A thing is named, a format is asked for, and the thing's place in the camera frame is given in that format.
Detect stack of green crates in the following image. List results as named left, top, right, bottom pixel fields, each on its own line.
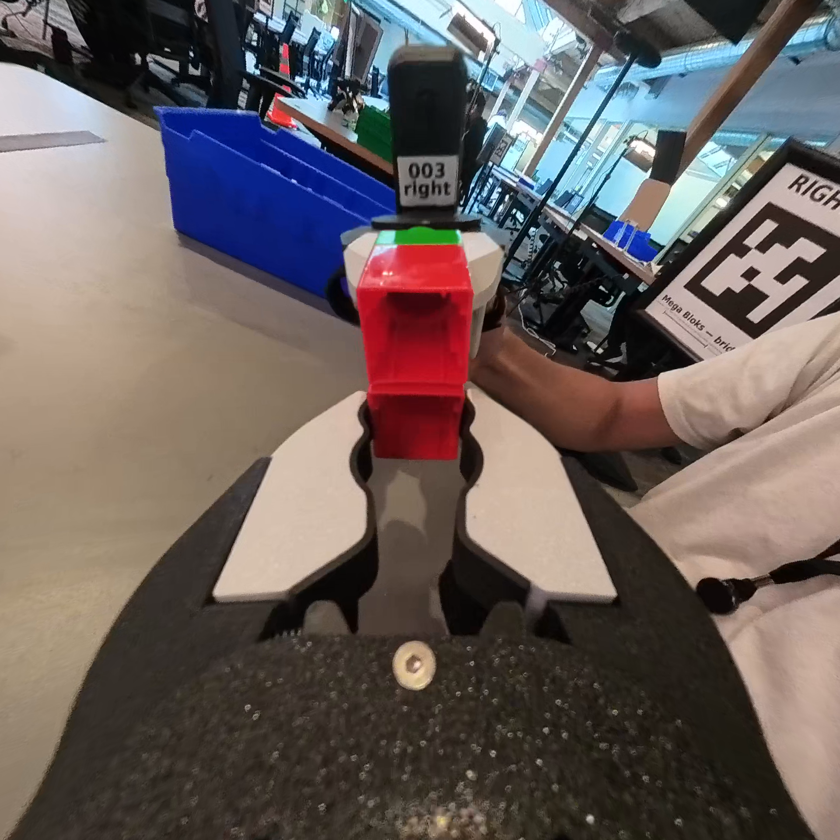
left=356, top=105, right=395, bottom=155

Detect small blue background bins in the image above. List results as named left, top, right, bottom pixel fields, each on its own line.
left=604, top=220, right=660, bottom=263

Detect person's right forearm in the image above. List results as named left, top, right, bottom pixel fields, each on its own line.
left=469, top=325, right=680, bottom=454

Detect person's white shirt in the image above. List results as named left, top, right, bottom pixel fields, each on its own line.
left=629, top=315, right=840, bottom=840

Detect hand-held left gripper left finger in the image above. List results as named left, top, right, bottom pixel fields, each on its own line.
left=211, top=389, right=382, bottom=605

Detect orange traffic cone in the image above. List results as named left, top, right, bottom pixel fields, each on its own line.
left=266, top=45, right=298, bottom=129

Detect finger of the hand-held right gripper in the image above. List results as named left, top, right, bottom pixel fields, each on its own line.
left=459, top=233, right=506, bottom=329
left=341, top=230, right=382, bottom=309

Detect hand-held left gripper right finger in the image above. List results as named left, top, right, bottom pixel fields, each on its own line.
left=451, top=387, right=619, bottom=608

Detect black microphone stand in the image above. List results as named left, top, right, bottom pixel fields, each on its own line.
left=502, top=29, right=664, bottom=290

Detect green two-stud toy block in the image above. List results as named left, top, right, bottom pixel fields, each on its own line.
left=375, top=226, right=460, bottom=247

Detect framed marker sign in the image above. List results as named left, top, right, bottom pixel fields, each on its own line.
left=640, top=138, right=840, bottom=363

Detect blue plastic storage bin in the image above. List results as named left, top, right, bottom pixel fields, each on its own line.
left=154, top=105, right=398, bottom=316

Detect black lanyard strap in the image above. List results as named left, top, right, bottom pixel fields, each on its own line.
left=696, top=539, right=840, bottom=614

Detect red single-stud toy block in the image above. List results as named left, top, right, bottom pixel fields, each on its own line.
left=367, top=386, right=463, bottom=460
left=356, top=244, right=475, bottom=389

